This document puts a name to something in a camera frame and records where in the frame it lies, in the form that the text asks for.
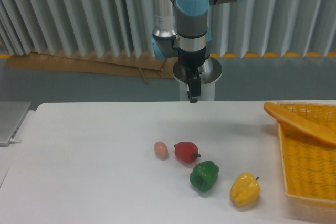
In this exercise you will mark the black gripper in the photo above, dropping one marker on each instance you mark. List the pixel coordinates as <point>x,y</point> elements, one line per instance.
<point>192,60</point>

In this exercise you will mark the red bell pepper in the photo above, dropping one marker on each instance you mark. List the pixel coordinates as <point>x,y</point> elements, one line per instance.
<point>186,152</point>

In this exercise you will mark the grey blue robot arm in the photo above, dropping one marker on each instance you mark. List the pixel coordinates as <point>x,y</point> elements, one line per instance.
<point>181,32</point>

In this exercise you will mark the yellow woven basket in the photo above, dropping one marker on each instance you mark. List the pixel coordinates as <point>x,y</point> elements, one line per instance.
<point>308,166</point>

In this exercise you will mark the brown cardboard sheet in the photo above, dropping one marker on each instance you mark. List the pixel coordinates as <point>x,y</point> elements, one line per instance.
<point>144,66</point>

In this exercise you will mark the brown egg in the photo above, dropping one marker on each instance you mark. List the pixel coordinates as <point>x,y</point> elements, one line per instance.
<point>161,150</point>

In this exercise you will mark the green bell pepper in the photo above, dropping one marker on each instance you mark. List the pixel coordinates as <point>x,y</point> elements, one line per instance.
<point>204,176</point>

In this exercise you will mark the yellow bell pepper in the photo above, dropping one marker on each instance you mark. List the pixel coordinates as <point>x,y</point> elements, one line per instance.
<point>245,190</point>

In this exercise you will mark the silver laptop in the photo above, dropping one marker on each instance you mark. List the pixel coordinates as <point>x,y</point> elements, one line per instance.
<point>12,116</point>

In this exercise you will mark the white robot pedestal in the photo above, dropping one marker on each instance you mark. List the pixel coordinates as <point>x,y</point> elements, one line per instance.
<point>210,72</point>

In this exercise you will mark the orange basket handle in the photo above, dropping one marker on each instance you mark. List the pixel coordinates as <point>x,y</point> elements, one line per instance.
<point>300,123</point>

